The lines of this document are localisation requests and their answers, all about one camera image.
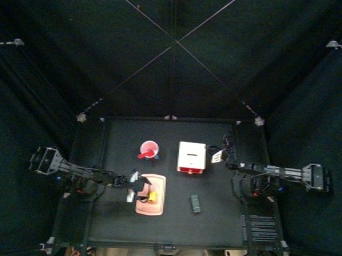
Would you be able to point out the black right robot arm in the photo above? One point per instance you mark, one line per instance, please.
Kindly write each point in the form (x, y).
(285, 173)

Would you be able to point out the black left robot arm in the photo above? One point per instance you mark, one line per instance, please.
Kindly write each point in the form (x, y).
(72, 169)

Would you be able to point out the yellow toy squash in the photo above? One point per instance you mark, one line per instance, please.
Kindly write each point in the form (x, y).
(153, 196)

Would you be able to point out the white box with red base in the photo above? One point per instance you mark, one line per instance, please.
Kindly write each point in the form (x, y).
(192, 156)

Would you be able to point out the pink rectangular tray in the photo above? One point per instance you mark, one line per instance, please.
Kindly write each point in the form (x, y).
(157, 206)

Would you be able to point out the small blue toy piece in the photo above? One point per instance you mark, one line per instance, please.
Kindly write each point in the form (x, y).
(156, 156)

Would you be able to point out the dark grey rectangular block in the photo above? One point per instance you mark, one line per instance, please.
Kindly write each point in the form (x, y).
(196, 203)

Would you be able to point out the white printed label sticker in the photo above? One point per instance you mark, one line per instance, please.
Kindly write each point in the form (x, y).
(263, 228)

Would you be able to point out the black cloth curtain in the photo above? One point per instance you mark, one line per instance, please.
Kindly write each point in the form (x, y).
(172, 66)

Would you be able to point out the metal frame corner bracket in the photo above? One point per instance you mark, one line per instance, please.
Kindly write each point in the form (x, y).
(260, 121)
(333, 44)
(17, 42)
(81, 117)

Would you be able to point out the metal frame centre bracket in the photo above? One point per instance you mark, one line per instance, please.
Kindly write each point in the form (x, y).
(170, 117)

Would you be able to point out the metal table corner bracket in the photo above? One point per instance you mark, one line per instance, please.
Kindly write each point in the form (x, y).
(48, 247)
(284, 248)

